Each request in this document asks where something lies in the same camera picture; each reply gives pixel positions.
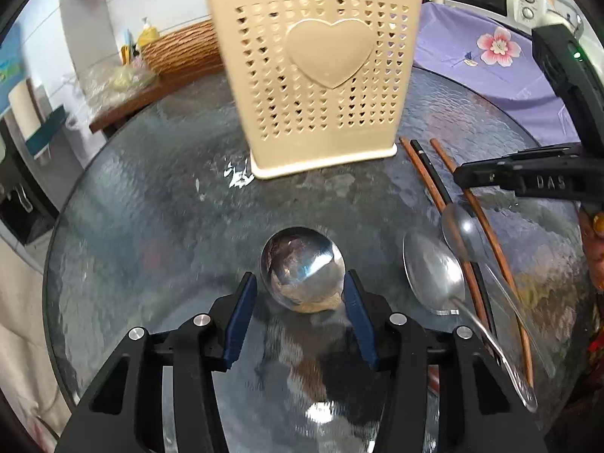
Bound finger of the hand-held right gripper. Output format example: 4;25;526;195
454;153;521;193

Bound yellow soap dispenser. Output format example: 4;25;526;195
137;16;161;47

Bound cream perforated utensil holder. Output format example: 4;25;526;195
200;0;423;180

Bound medium steel spoon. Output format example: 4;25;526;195
402;231;539;413

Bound beige cloth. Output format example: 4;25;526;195
0;231;71;435

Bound black chopstick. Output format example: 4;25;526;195
410;139;497;338

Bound large spoon with wooden handle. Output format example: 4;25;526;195
259;227;346;317

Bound brown wooden chopstick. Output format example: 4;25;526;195
399;137;492;341
429;138;535;388

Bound white kettle with metal handle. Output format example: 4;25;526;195
542;0;586;39

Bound clear plastic bag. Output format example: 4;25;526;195
61;59;159;128

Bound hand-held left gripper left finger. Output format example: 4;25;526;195
55;271;259;453

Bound grey water dispenser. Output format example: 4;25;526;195
0;118;60;246

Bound blue water jug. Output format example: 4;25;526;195
0;23;24;114

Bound woven pattern wash basin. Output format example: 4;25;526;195
140;20;222;75

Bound teal cup holder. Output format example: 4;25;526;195
26;104;67;161

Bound white paper cup tube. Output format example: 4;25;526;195
8;78;45;142

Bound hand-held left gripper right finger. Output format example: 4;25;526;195
342;269;548;453

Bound purple floral cloth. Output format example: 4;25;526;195
415;2;583;147

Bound wooden washstand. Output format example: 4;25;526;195
89;63;227;140

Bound small steel spoon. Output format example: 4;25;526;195
441;203;558;381

